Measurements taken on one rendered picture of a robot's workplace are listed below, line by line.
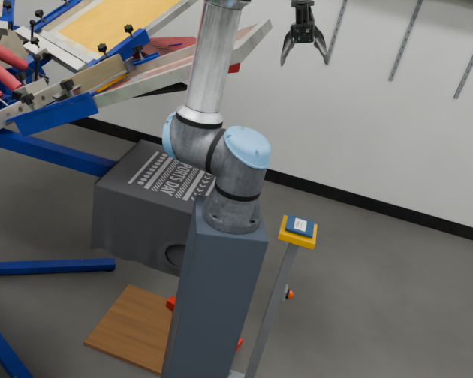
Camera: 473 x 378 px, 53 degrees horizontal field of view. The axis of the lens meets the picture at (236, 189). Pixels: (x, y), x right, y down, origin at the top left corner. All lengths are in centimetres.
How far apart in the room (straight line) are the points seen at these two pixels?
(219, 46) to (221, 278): 57
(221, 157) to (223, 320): 47
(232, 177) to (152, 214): 65
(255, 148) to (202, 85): 19
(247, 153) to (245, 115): 278
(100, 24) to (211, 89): 161
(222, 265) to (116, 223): 69
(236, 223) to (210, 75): 36
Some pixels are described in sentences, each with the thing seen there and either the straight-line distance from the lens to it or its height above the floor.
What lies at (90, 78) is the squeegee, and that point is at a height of 127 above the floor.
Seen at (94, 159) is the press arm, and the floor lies 92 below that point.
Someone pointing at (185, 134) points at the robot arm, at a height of 140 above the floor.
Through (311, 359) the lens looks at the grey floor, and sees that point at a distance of 262.
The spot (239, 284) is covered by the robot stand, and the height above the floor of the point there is 105.
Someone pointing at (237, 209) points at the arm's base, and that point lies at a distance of 114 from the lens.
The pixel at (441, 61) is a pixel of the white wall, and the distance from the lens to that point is 372.
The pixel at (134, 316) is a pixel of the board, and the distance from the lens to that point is 255.
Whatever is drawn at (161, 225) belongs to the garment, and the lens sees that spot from 172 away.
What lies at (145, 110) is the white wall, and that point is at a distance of 409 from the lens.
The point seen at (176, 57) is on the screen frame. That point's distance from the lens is 198.
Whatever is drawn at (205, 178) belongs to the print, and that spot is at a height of 95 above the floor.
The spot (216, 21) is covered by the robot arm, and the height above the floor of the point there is 166.
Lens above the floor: 186
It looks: 29 degrees down
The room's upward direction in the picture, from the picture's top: 14 degrees clockwise
